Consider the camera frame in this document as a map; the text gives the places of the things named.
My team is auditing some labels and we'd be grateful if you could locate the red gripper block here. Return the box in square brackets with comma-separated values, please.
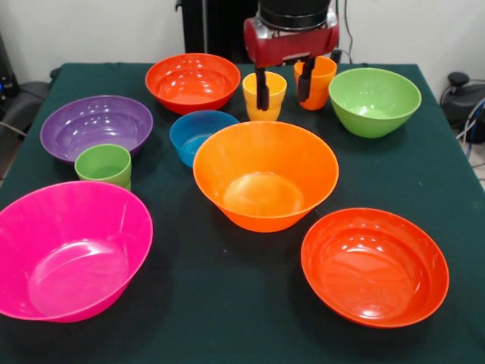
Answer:
[243, 17, 340, 112]

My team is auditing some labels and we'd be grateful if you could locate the yellow plastic cup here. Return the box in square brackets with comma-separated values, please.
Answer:
[242, 71, 288, 122]

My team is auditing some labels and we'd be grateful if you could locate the orange plastic bowl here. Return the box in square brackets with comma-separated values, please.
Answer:
[192, 121, 340, 234]

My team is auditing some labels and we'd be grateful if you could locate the black computer tower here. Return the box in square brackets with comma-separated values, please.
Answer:
[0, 30, 20, 111]

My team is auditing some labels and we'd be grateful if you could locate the orange plastic cup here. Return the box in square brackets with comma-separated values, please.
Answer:
[293, 55, 338, 111]

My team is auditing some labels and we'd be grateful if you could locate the red plastic bowl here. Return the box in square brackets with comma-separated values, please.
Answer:
[300, 207, 450, 328]
[145, 52, 242, 116]

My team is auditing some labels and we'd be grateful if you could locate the green plastic bowl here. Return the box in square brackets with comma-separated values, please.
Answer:
[327, 67, 423, 139]

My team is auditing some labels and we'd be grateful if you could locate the blue plastic bowl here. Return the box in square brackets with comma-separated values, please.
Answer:
[169, 110, 240, 168]

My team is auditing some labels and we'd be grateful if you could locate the dark green table cloth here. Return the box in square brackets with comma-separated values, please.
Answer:
[0, 62, 485, 364]

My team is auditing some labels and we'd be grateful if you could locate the purple plastic bowl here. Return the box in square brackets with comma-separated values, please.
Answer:
[39, 95, 154, 165]

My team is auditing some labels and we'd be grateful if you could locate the green plastic cup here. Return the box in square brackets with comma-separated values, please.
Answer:
[74, 143, 133, 192]

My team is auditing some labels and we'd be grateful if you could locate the pink plastic bowl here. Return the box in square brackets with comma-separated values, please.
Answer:
[0, 180, 155, 324]

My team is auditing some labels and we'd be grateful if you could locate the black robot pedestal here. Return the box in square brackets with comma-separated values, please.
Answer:
[176, 0, 304, 64]

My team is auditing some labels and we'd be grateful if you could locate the black hanging cable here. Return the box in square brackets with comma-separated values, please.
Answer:
[331, 0, 356, 64]

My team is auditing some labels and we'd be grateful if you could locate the blue cable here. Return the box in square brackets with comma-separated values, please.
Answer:
[464, 96, 485, 145]

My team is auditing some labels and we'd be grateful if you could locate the grey cable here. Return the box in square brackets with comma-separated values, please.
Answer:
[0, 120, 28, 138]

